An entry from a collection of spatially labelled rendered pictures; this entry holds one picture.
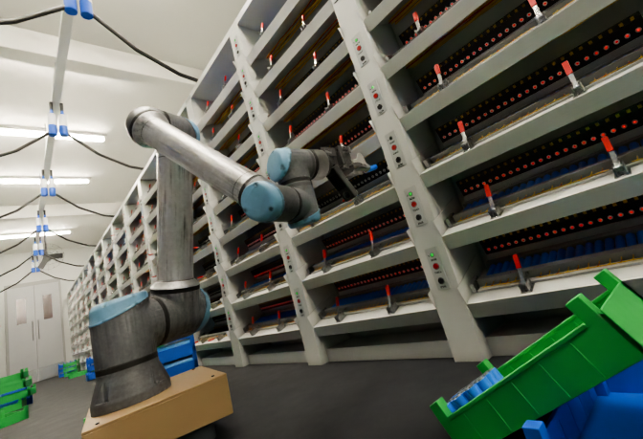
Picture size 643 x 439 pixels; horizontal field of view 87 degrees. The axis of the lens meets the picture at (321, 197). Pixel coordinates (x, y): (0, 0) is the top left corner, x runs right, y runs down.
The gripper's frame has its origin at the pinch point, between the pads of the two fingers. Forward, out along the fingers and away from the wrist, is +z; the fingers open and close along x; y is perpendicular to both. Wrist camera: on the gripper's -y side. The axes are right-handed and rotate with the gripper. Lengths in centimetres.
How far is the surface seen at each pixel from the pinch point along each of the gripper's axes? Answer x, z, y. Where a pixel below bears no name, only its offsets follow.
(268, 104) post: 54, 11, 62
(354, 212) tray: 13.7, 3.4, -10.5
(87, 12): 109, -52, 147
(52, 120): 248, -61, 159
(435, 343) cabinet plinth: 0, 6, -59
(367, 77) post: -10.6, 4.0, 30.3
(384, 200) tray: -0.4, 3.8, -11.0
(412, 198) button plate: -11.6, 2.7, -14.5
